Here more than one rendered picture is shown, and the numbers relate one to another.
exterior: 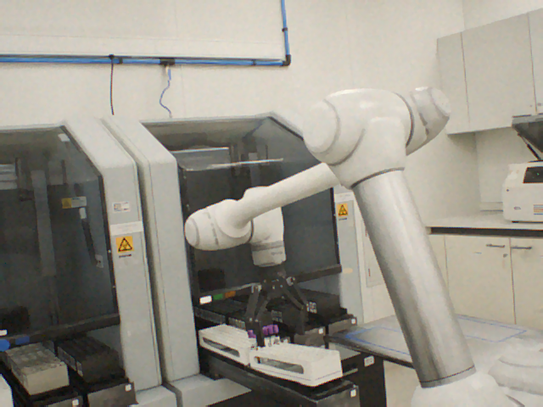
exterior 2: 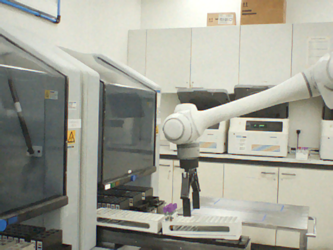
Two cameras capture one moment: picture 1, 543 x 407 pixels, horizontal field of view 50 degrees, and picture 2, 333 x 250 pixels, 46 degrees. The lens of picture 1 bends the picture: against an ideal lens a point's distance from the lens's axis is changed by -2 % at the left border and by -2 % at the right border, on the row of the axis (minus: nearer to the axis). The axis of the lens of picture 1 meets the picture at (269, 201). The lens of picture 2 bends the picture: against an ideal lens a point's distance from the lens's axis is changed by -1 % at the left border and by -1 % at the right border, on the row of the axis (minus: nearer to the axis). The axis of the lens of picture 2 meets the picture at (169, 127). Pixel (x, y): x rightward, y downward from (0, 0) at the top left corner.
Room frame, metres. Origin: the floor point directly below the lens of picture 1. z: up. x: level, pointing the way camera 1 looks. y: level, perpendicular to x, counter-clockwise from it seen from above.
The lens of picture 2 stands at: (0.44, 1.03, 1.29)
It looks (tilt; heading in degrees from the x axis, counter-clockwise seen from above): 2 degrees down; 322
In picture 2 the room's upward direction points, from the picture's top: 2 degrees clockwise
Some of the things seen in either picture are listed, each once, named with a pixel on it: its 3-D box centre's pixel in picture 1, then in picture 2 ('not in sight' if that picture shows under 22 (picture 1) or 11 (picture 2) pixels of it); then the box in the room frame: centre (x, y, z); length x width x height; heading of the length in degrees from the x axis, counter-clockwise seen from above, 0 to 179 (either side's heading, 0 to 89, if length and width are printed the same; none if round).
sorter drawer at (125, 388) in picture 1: (80, 370); not in sight; (1.88, 0.67, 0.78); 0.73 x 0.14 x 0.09; 34
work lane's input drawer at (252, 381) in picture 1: (267, 374); (167, 239); (1.68, 0.06, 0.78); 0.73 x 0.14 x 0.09; 34
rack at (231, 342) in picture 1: (233, 344); (127, 221); (1.83, 0.15, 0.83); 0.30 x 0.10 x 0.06; 34
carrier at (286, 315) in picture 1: (293, 315); (135, 200); (2.08, -0.05, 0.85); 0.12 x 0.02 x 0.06; 123
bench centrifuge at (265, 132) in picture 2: not in sight; (260, 119); (3.05, -2.16, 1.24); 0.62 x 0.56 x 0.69; 124
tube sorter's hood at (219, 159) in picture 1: (229, 197); (87, 112); (2.23, 0.15, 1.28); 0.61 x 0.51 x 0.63; 124
